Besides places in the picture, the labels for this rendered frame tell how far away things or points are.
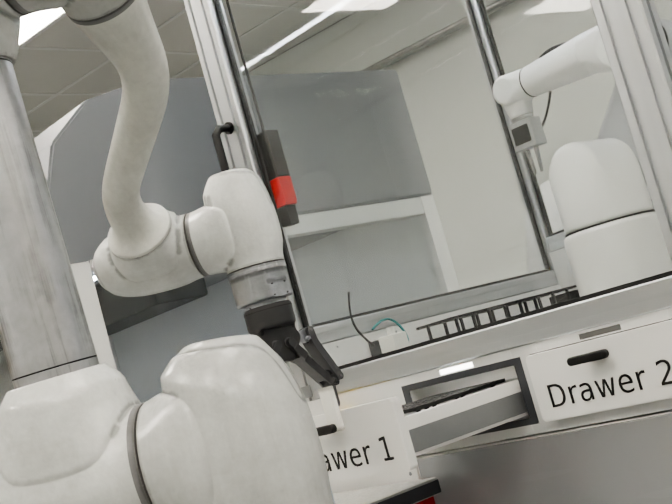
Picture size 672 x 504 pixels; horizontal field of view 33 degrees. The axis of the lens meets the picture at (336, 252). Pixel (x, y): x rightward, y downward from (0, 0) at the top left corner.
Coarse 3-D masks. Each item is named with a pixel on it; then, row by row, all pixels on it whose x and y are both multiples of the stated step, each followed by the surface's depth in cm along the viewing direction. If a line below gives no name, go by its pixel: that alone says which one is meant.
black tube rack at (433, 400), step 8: (480, 384) 198; (488, 384) 193; (496, 384) 194; (448, 392) 203; (456, 392) 194; (464, 392) 189; (472, 392) 190; (416, 400) 206; (424, 400) 197; (432, 400) 188; (440, 400) 185; (448, 400) 186; (424, 408) 182
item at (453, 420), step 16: (512, 384) 191; (464, 400) 183; (480, 400) 185; (496, 400) 187; (512, 400) 190; (416, 416) 175; (432, 416) 177; (448, 416) 179; (464, 416) 182; (480, 416) 184; (496, 416) 186; (512, 416) 189; (416, 432) 174; (432, 432) 176; (448, 432) 178; (464, 432) 181; (416, 448) 173; (432, 448) 176
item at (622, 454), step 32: (640, 416) 176; (480, 448) 200; (512, 448) 195; (544, 448) 190; (576, 448) 185; (608, 448) 180; (640, 448) 176; (384, 480) 219; (448, 480) 207; (480, 480) 201; (512, 480) 196; (544, 480) 190; (576, 480) 186; (608, 480) 181; (640, 480) 177
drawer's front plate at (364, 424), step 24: (360, 408) 176; (384, 408) 172; (336, 432) 180; (360, 432) 176; (384, 432) 172; (408, 432) 171; (336, 456) 181; (384, 456) 173; (408, 456) 170; (336, 480) 182
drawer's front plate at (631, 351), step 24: (624, 336) 173; (648, 336) 170; (528, 360) 187; (552, 360) 184; (600, 360) 177; (624, 360) 174; (648, 360) 171; (576, 384) 181; (600, 384) 178; (648, 384) 171; (552, 408) 185; (576, 408) 181; (600, 408) 178
